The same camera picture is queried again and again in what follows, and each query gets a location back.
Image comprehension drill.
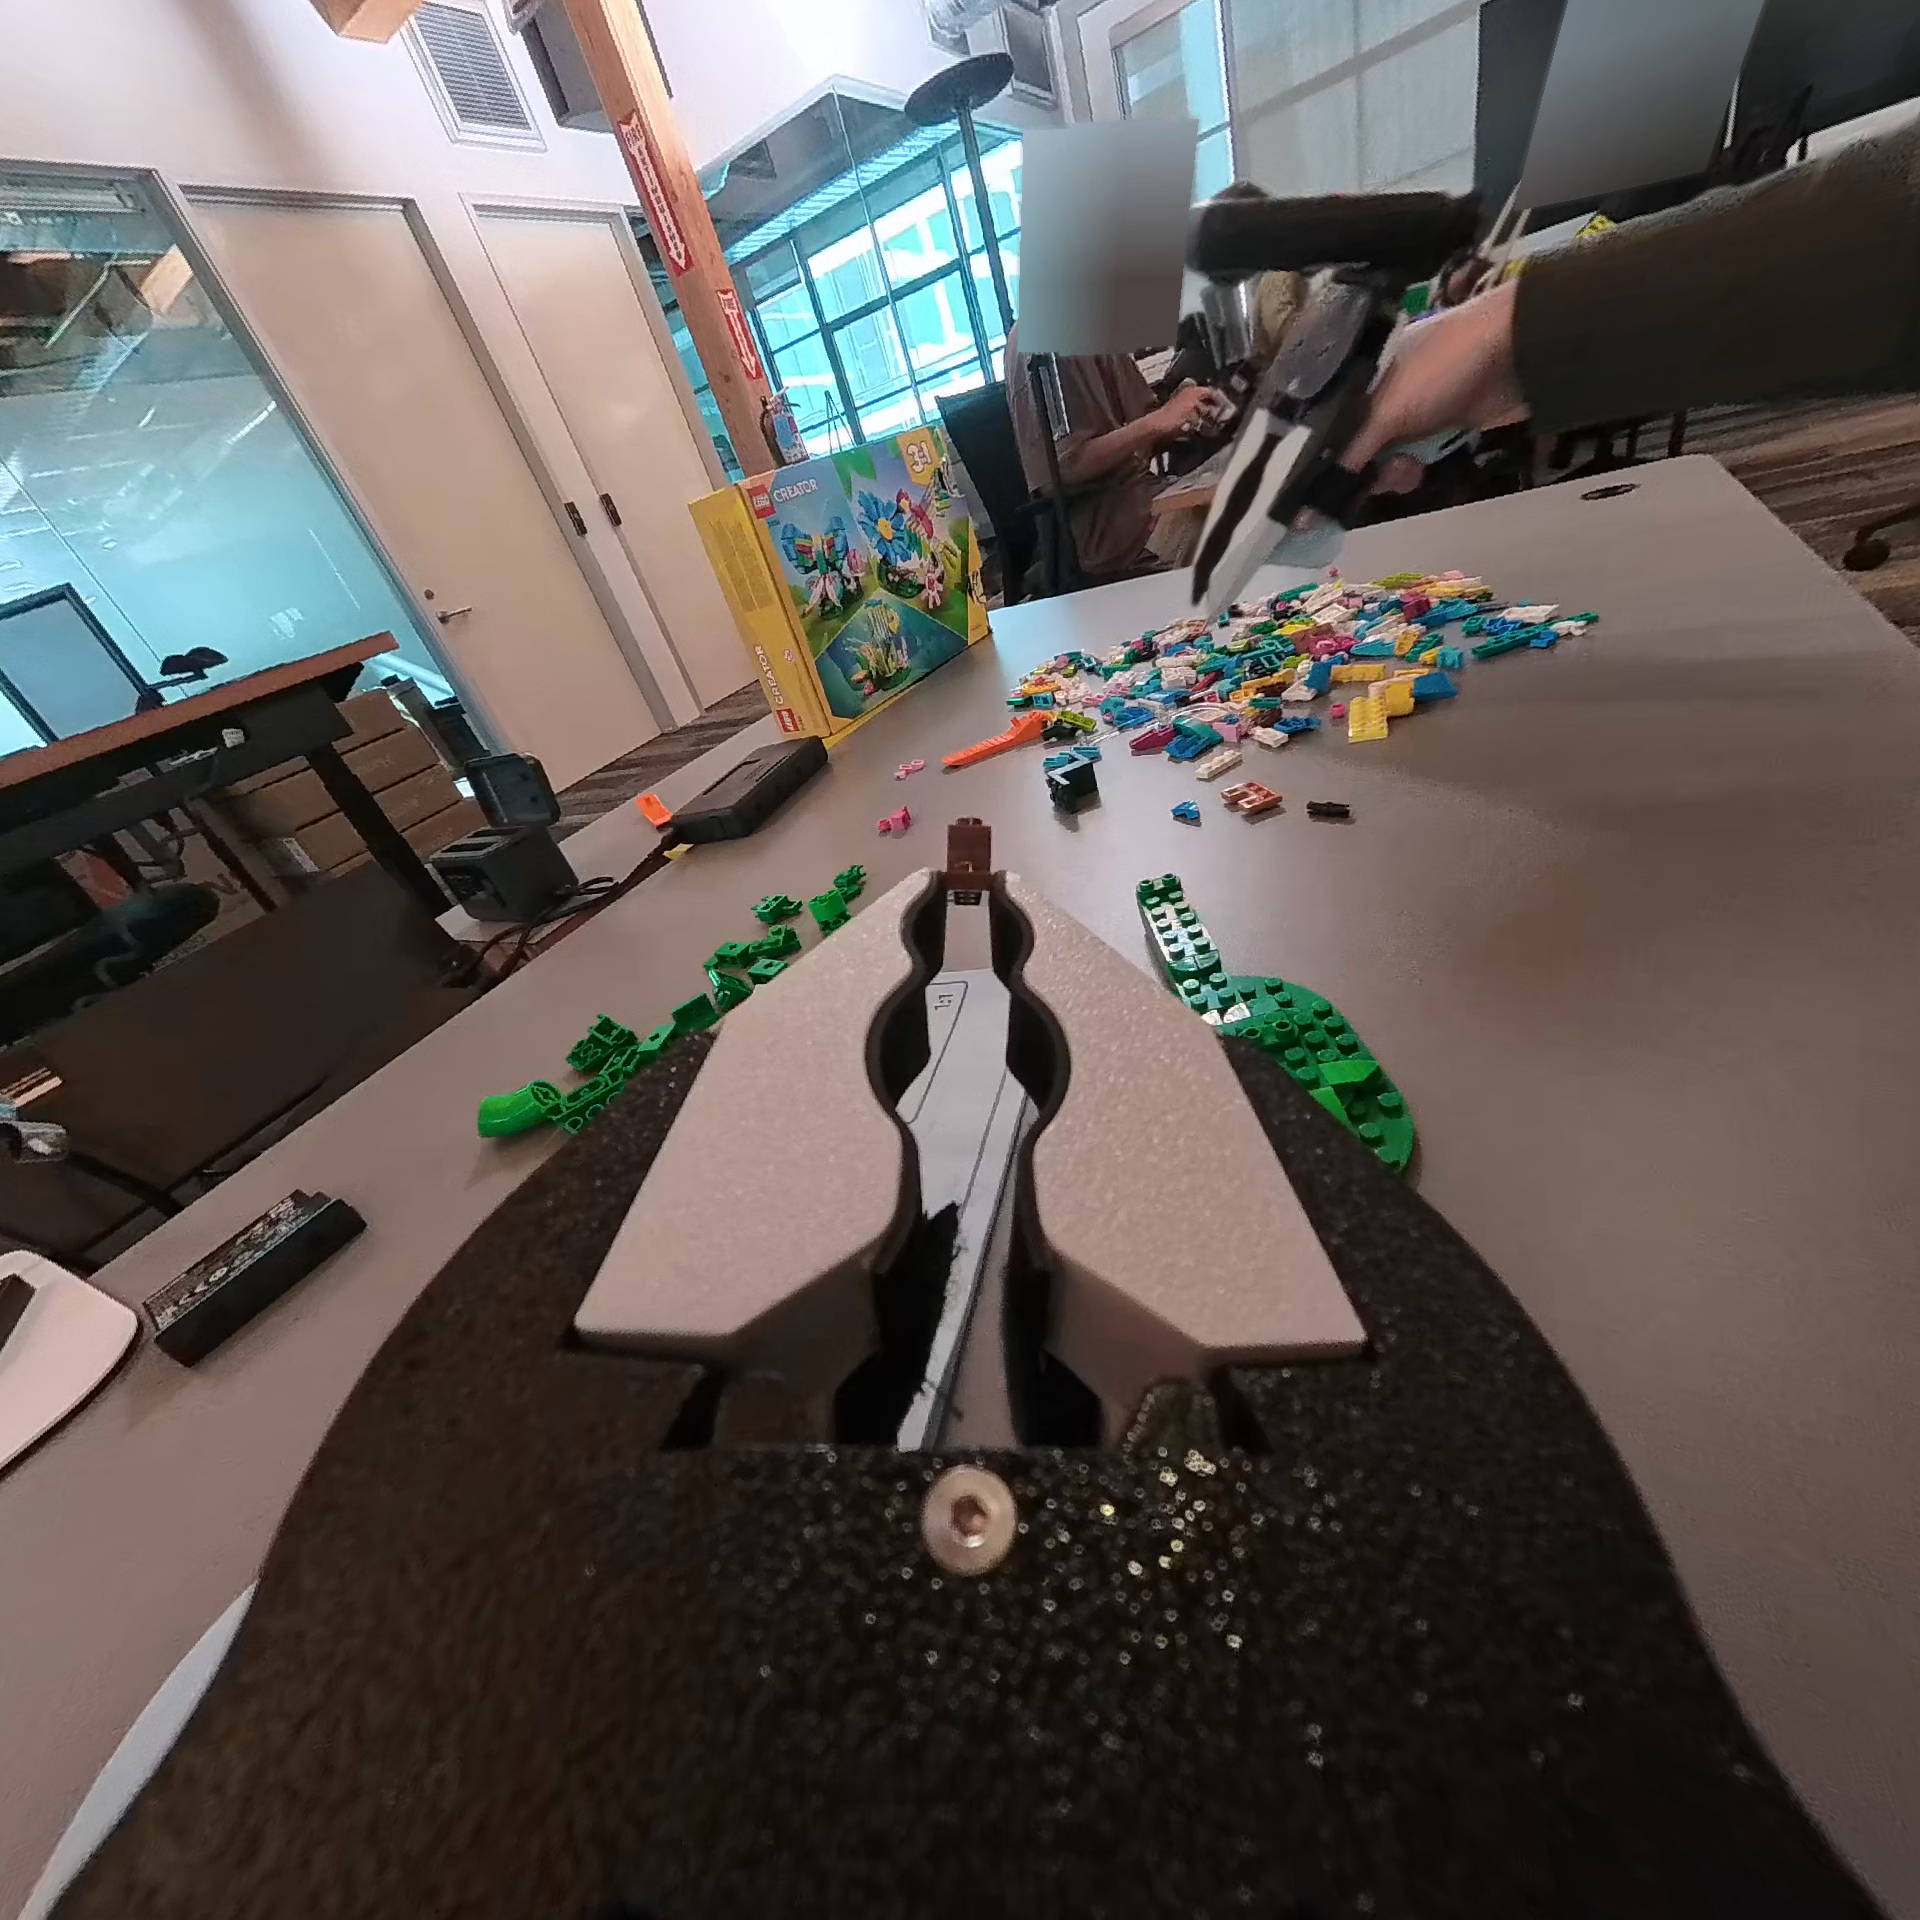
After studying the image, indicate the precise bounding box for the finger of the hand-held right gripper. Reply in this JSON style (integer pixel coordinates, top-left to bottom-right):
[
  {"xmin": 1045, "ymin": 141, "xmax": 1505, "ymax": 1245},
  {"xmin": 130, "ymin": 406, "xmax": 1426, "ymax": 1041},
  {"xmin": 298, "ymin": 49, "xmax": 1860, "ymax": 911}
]
[
  {"xmin": 1192, "ymin": 402, "xmax": 1281, "ymax": 607},
  {"xmin": 1236, "ymin": 422, "xmax": 1365, "ymax": 605}
]

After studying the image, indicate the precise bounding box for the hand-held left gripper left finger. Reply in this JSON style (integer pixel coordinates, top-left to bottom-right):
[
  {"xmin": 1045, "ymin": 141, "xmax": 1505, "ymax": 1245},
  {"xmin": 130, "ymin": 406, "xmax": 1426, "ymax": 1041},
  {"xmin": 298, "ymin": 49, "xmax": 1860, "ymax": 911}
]
[{"xmin": 573, "ymin": 870, "xmax": 942, "ymax": 1444}]

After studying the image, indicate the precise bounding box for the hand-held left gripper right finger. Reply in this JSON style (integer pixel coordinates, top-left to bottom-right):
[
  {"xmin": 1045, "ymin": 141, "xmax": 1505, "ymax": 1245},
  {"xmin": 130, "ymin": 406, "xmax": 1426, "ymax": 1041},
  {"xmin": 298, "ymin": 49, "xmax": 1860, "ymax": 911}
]
[{"xmin": 989, "ymin": 873, "xmax": 1372, "ymax": 1444}]

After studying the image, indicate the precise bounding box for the pile of colourful bricks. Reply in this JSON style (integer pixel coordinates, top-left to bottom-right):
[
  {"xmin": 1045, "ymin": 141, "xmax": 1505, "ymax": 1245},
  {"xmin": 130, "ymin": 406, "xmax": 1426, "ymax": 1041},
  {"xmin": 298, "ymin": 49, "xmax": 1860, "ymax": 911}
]
[{"xmin": 1002, "ymin": 567, "xmax": 1603, "ymax": 783}]

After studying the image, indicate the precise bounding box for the person's right forearm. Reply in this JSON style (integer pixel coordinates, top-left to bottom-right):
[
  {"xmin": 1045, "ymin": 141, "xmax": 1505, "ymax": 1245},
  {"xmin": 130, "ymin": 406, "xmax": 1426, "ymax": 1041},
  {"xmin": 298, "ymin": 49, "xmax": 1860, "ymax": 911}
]
[{"xmin": 1506, "ymin": 128, "xmax": 1920, "ymax": 440}]

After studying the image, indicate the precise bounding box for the grey desk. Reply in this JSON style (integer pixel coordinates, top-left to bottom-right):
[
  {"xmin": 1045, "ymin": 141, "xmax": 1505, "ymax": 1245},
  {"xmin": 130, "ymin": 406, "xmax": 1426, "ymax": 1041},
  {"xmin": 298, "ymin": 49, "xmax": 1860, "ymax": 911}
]
[{"xmin": 0, "ymin": 454, "xmax": 1920, "ymax": 1920}]

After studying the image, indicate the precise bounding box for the person's right hand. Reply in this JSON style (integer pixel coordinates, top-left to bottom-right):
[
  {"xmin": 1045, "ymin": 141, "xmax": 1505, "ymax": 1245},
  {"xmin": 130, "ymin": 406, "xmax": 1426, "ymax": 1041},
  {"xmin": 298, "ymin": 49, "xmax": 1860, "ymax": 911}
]
[{"xmin": 1339, "ymin": 285, "xmax": 1537, "ymax": 494}]

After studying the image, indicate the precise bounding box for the green plate assembly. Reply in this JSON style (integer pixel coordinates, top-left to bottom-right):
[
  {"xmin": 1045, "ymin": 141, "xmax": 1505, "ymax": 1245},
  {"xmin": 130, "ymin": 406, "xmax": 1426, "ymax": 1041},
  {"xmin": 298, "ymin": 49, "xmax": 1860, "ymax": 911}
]
[{"xmin": 1134, "ymin": 873, "xmax": 1418, "ymax": 1175}]

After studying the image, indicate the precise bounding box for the group of green bricks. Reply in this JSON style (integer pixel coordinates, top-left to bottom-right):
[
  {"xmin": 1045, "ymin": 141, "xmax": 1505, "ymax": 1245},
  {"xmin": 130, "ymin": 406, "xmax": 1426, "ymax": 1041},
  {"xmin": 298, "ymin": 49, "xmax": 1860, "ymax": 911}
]
[{"xmin": 476, "ymin": 861, "xmax": 876, "ymax": 1144}]

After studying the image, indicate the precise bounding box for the black office chair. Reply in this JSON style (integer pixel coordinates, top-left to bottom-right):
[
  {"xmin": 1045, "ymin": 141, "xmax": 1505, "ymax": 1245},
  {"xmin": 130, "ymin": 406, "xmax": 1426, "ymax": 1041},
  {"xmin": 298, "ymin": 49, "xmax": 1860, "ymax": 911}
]
[{"xmin": 938, "ymin": 382, "xmax": 1058, "ymax": 601}]

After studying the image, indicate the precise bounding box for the colourful toy brick box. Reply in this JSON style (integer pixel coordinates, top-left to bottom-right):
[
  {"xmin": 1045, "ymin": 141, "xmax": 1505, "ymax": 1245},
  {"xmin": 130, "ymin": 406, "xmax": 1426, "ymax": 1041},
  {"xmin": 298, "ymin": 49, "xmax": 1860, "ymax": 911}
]
[{"xmin": 691, "ymin": 431, "xmax": 997, "ymax": 746}]

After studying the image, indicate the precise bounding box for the black flat case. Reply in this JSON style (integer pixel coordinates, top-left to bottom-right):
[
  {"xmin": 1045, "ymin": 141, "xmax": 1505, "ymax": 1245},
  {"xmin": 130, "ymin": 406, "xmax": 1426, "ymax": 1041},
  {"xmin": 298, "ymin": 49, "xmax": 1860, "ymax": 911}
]
[{"xmin": 668, "ymin": 735, "xmax": 833, "ymax": 845}]

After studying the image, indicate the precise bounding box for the black box device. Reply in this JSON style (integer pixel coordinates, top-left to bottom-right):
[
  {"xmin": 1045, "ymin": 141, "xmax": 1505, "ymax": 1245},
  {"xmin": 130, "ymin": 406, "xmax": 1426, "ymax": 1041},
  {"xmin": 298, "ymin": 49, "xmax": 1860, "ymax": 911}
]
[{"xmin": 425, "ymin": 822, "xmax": 580, "ymax": 924}]

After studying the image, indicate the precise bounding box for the black floor lamp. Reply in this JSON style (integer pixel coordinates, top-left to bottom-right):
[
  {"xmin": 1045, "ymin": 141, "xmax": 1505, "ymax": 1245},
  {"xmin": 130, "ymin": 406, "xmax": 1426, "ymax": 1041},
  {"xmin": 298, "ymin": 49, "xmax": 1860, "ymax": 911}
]
[{"xmin": 904, "ymin": 53, "xmax": 1085, "ymax": 605}]

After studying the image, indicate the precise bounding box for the large grid window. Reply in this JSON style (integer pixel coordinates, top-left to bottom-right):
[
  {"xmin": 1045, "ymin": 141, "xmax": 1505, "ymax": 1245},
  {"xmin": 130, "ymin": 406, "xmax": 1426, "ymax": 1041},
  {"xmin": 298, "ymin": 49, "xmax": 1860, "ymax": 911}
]
[{"xmin": 697, "ymin": 76, "xmax": 1037, "ymax": 452}]

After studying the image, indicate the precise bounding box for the black cube device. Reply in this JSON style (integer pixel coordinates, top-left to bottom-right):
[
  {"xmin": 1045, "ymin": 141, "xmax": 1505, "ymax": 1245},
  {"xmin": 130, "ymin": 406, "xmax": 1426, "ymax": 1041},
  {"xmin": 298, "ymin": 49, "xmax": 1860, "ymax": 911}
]
[{"xmin": 459, "ymin": 752, "xmax": 563, "ymax": 829}]

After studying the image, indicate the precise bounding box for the black battery pack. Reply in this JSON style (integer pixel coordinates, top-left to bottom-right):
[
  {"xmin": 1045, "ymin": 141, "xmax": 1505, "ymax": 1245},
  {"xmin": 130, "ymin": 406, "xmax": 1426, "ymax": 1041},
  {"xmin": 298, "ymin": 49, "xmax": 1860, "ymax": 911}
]
[{"xmin": 141, "ymin": 1189, "xmax": 368, "ymax": 1368}]

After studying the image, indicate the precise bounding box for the cardboard box stack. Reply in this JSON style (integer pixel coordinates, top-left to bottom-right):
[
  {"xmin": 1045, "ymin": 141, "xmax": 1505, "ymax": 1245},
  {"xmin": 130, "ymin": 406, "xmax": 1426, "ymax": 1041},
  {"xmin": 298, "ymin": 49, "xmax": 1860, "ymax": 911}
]
[{"xmin": 224, "ymin": 687, "xmax": 490, "ymax": 902}]

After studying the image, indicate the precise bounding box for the wooden column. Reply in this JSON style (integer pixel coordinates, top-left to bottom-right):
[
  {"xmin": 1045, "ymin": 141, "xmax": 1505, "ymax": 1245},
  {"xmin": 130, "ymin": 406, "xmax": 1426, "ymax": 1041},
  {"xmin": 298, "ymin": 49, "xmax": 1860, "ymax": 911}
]
[{"xmin": 597, "ymin": 0, "xmax": 782, "ymax": 470}]

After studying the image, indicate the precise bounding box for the white door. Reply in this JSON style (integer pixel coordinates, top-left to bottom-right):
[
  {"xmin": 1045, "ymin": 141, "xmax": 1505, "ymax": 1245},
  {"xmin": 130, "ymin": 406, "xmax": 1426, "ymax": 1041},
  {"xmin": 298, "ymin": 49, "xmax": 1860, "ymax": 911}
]
[
  {"xmin": 180, "ymin": 188, "xmax": 670, "ymax": 744},
  {"xmin": 458, "ymin": 193, "xmax": 758, "ymax": 711}
]

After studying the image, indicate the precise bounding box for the white flat device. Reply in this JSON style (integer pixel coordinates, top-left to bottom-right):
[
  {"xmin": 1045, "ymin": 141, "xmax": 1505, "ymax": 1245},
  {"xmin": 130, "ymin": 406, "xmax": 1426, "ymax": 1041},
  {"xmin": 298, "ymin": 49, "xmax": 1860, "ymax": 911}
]
[{"xmin": 0, "ymin": 1248, "xmax": 141, "ymax": 1474}]

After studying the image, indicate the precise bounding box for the brown top standing table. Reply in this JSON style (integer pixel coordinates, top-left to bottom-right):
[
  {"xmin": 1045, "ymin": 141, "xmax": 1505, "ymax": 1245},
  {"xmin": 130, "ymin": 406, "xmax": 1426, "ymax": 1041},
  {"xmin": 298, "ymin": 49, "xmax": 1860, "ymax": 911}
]
[{"xmin": 0, "ymin": 631, "xmax": 453, "ymax": 961}]

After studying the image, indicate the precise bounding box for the black wall speaker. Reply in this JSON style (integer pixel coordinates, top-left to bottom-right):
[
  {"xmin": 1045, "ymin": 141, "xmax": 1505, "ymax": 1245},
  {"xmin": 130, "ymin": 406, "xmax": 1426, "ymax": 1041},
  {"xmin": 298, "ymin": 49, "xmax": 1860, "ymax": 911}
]
[{"xmin": 514, "ymin": 0, "xmax": 614, "ymax": 130}]

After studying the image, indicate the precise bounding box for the white wall vent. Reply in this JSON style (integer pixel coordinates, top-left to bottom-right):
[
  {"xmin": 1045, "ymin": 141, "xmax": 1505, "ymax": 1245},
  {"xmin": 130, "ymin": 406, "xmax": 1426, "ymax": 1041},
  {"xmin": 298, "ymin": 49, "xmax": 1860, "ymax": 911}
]
[{"xmin": 400, "ymin": 0, "xmax": 546, "ymax": 148}]

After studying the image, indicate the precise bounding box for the glass partition wall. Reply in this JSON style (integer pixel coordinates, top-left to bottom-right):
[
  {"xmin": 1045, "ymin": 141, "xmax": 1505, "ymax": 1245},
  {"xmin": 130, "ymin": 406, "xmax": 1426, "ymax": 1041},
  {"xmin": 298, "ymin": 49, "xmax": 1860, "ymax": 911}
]
[{"xmin": 0, "ymin": 161, "xmax": 453, "ymax": 759}]

